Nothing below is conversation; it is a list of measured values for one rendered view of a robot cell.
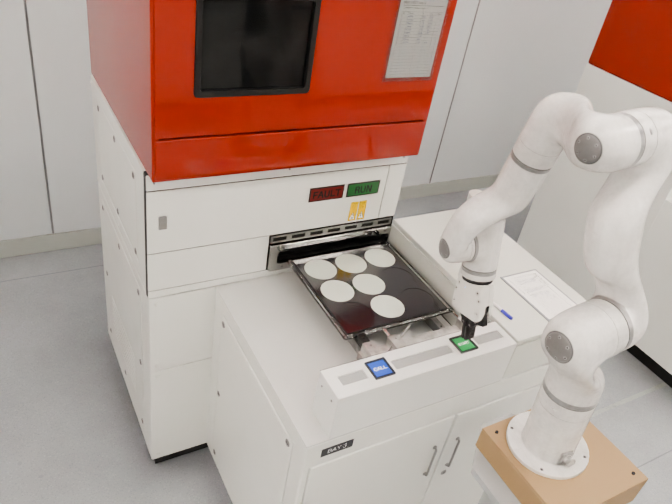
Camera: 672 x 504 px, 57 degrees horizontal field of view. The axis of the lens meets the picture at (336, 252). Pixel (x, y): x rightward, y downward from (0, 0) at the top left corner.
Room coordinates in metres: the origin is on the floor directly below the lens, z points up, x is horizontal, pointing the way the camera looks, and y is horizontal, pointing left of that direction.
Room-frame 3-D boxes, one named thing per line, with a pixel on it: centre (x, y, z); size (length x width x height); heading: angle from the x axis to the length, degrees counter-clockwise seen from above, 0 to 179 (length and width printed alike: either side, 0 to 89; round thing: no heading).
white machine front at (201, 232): (1.57, 0.17, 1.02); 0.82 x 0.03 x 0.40; 125
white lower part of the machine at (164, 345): (1.85, 0.37, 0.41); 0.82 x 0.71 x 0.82; 125
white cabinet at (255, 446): (1.45, -0.24, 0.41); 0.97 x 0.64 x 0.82; 125
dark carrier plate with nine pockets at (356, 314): (1.49, -0.11, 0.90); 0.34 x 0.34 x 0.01; 35
